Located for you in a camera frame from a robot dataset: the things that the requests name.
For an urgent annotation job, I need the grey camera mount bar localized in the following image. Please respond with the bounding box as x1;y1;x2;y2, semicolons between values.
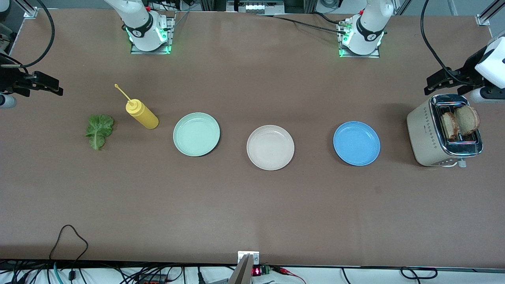
228;254;253;284

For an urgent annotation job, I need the beige chrome toaster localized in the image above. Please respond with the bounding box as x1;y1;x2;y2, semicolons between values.
406;93;484;168

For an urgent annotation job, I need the beige plate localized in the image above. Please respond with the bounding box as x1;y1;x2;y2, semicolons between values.
247;125;295;171

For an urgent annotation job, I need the black coiled cable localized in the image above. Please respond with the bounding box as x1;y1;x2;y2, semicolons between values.
400;267;438;280

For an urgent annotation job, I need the long black table cable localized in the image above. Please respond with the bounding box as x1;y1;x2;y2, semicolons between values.
252;13;350;35

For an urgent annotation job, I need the lit control box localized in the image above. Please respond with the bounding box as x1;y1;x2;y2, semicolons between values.
226;0;285;15

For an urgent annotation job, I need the green lettuce leaf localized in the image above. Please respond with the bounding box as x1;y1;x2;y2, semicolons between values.
85;114;115;151

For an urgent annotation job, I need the pale green plate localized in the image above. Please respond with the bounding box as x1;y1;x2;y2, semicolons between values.
173;112;221;157

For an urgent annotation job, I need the thin black looped cable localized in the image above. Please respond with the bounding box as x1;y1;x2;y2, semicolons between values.
49;224;89;273

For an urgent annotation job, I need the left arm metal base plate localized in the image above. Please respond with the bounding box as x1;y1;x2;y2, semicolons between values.
339;20;381;59

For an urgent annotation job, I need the blue plate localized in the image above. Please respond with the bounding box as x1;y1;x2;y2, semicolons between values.
333;121;381;166

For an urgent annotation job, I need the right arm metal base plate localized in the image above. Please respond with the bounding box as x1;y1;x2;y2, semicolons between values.
130;12;176;55

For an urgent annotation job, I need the yellow squeeze bottle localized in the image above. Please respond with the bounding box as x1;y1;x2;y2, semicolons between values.
114;84;159;130

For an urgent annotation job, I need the red clip lead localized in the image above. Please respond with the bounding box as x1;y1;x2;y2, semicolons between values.
272;266;306;284

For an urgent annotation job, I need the aluminium frame profile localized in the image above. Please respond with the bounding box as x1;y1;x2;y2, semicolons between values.
14;0;39;19
475;0;505;26

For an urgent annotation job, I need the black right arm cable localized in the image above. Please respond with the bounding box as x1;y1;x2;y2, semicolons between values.
20;0;56;68

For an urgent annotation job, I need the silver camera mount bracket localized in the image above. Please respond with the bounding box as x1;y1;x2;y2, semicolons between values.
238;251;260;265

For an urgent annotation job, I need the bread slice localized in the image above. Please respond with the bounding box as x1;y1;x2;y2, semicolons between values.
441;112;460;140
454;105;481;136

